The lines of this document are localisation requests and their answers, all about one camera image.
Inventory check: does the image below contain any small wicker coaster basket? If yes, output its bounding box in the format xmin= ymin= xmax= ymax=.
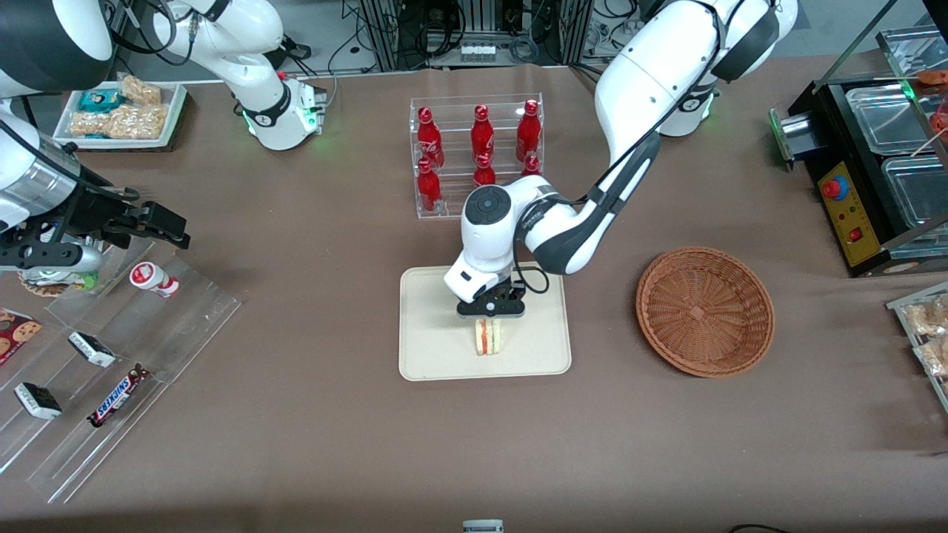
xmin=18 ymin=268 xmax=99 ymax=298

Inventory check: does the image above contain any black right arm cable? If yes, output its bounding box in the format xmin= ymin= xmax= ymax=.
xmin=0 ymin=118 xmax=141 ymax=202

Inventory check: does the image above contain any black food warmer machine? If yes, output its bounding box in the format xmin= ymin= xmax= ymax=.
xmin=769 ymin=0 xmax=948 ymax=280

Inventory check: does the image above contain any triangle sandwich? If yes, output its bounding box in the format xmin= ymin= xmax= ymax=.
xmin=475 ymin=318 xmax=506 ymax=357

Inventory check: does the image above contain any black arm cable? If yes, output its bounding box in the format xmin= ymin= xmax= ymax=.
xmin=0 ymin=118 xmax=141 ymax=202
xmin=511 ymin=130 xmax=662 ymax=297

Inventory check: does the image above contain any aluminium equipment rack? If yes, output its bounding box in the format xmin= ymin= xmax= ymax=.
xmin=358 ymin=0 xmax=595 ymax=73

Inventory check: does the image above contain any black white snack bar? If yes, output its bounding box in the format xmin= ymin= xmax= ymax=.
xmin=13 ymin=381 xmax=64 ymax=421
xmin=67 ymin=330 xmax=117 ymax=369

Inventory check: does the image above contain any white red yogurt bottle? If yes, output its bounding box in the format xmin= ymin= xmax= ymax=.
xmin=129 ymin=261 xmax=181 ymax=299

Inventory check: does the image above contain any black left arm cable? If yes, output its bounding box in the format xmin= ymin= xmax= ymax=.
xmin=511 ymin=130 xmax=662 ymax=297

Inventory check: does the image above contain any large nut snack bag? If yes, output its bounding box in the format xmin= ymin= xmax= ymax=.
xmin=68 ymin=103 xmax=169 ymax=141

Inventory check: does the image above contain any brown snickers bar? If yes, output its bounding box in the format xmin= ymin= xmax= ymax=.
xmin=87 ymin=363 xmax=151 ymax=429

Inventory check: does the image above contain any steel food pan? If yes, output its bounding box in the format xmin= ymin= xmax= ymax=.
xmin=882 ymin=153 xmax=948 ymax=233
xmin=844 ymin=81 xmax=937 ymax=157

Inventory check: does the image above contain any clear acrylic stepped display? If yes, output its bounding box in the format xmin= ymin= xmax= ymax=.
xmin=0 ymin=235 xmax=244 ymax=506

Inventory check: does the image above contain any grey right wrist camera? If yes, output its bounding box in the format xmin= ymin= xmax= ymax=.
xmin=0 ymin=243 xmax=105 ymax=275

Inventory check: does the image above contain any grey tray with snacks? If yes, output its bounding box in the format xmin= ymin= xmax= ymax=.
xmin=886 ymin=281 xmax=948 ymax=413

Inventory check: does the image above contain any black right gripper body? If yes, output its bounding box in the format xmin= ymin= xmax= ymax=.
xmin=53 ymin=172 xmax=153 ymax=251

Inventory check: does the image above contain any clear bag of snacks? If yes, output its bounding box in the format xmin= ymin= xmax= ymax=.
xmin=914 ymin=337 xmax=948 ymax=376
xmin=904 ymin=295 xmax=948 ymax=338

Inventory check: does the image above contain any clear acrylic bottle rack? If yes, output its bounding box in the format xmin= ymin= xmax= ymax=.
xmin=409 ymin=93 xmax=545 ymax=220

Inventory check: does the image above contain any small nut snack bag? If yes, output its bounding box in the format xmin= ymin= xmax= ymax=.
xmin=118 ymin=73 xmax=163 ymax=107

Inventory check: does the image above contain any red sausage on skewer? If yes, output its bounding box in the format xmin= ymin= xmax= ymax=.
xmin=911 ymin=102 xmax=948 ymax=158

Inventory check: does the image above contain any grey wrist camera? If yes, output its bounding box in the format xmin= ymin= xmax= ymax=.
xmin=0 ymin=243 xmax=105 ymax=275
xmin=442 ymin=255 xmax=512 ymax=304

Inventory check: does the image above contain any teal snack packet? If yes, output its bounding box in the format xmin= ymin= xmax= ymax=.
xmin=77 ymin=88 xmax=124 ymax=114

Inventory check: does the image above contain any red cookie pack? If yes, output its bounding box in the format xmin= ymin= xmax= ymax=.
xmin=0 ymin=307 xmax=44 ymax=366

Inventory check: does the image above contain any brown wicker basket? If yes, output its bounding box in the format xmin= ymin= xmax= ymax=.
xmin=635 ymin=246 xmax=776 ymax=379

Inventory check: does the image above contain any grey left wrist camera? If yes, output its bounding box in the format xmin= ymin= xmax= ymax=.
xmin=442 ymin=255 xmax=512 ymax=304

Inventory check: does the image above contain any white snack tray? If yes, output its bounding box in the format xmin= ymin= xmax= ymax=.
xmin=53 ymin=80 xmax=188 ymax=151

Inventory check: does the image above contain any beige plastic tray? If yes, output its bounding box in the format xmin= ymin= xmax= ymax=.
xmin=398 ymin=260 xmax=573 ymax=383

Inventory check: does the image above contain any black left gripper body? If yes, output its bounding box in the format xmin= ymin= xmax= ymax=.
xmin=455 ymin=275 xmax=528 ymax=320

